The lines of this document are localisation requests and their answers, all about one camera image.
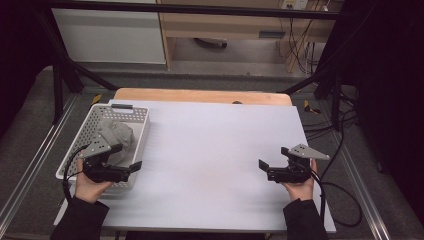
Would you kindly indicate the black metal stand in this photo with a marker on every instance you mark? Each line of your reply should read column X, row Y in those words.
column 58, row 86
column 335, row 90

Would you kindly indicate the white power strip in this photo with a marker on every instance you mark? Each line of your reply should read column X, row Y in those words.
column 294, row 4

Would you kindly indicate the grey cloth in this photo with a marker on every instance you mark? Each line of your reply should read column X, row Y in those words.
column 116, row 133

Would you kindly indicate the person's left hand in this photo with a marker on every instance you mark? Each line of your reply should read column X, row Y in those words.
column 87, row 189

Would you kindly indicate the dark chair base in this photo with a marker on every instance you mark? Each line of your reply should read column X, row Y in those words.
column 210, row 42

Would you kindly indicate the aluminium rail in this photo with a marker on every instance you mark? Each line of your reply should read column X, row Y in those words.
column 36, row 156
column 363, row 190

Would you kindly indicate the wooden table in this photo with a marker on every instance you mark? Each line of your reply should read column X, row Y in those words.
column 200, row 96

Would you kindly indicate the yellow and black tape piece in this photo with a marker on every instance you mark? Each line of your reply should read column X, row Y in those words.
column 310, row 108
column 96, row 99

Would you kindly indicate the white perforated plastic basket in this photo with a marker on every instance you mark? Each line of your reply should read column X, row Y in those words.
column 90, row 123

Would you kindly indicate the black metal frame bar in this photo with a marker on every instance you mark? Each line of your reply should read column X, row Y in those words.
column 186, row 9

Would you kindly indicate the white cabinet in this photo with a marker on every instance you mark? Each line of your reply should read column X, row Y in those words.
column 110, row 36

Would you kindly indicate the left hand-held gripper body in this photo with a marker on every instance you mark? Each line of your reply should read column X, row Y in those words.
column 100, row 171

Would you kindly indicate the black curtain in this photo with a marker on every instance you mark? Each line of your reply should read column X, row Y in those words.
column 20, row 50
column 390, row 83

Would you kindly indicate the person's right hand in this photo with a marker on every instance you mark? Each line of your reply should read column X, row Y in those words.
column 301, row 190

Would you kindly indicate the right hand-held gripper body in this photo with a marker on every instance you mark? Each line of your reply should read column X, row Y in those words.
column 295, row 166

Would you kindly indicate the white table cover board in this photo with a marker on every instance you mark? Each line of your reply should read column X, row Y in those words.
column 206, row 150

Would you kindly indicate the light wooden desk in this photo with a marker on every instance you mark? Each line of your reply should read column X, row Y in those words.
column 230, row 30

